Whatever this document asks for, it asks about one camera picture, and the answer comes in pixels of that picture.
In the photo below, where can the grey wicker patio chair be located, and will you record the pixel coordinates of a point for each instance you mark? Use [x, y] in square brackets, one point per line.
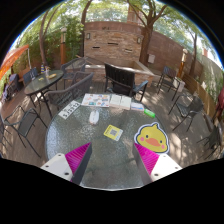
[80, 86]

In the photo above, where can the green marker pen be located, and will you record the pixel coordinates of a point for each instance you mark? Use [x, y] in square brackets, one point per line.
[149, 113]

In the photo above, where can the orange patio umbrella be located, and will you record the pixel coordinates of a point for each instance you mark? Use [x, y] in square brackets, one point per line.
[10, 58]

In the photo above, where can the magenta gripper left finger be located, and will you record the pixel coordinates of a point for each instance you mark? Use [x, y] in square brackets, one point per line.
[72, 165]

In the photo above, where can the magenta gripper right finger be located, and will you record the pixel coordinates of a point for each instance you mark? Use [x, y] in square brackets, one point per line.
[153, 166]

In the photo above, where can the black chair far right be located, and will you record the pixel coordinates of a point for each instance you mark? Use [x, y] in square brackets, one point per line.
[167, 79]

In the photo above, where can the black metal chair left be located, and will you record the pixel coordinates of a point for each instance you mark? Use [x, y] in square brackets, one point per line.
[21, 122]

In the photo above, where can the black slatted patio chair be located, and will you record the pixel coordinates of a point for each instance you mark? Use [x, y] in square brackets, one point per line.
[122, 81]

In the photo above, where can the black chair lower right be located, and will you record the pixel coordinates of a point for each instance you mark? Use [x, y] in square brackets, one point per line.
[214, 140]

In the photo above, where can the yellow QR code card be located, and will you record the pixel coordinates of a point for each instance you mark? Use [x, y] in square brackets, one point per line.
[113, 132]

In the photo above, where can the grey wicker chair behind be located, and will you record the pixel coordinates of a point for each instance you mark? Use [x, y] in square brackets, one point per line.
[70, 68]

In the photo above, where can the black metal chair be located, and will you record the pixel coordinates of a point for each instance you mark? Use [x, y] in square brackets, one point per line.
[21, 122]
[195, 107]

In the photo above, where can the round glass patio table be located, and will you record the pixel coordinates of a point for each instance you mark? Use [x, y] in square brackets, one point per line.
[112, 165]

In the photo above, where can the stone fountain wall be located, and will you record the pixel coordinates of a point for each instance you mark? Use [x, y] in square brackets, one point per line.
[117, 43]

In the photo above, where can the white open booklet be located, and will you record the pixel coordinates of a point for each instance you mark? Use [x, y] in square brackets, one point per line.
[120, 101]

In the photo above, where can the small white blue card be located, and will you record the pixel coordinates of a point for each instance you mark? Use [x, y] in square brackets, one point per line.
[137, 106]

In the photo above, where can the white computer mouse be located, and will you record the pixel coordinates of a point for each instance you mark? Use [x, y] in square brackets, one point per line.
[94, 117]

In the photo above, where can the black metal chair right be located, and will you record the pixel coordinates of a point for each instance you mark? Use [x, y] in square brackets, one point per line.
[195, 107]

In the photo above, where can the black and white card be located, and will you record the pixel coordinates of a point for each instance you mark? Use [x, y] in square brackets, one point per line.
[69, 109]

